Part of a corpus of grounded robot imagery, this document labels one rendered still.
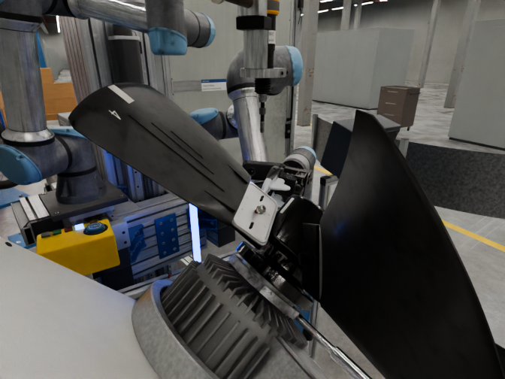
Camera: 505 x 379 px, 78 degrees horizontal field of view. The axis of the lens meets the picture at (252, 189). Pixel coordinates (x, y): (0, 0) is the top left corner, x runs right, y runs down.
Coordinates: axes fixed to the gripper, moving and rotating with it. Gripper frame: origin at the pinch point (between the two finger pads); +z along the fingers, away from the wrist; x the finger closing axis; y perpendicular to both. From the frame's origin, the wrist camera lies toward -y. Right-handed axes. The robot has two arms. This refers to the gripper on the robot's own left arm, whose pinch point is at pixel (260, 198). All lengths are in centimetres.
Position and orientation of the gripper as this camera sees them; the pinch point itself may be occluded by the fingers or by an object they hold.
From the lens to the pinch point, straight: 68.6
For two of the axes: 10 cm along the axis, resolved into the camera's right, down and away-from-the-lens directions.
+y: 9.3, 2.4, -2.9
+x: -1.0, 9.0, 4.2
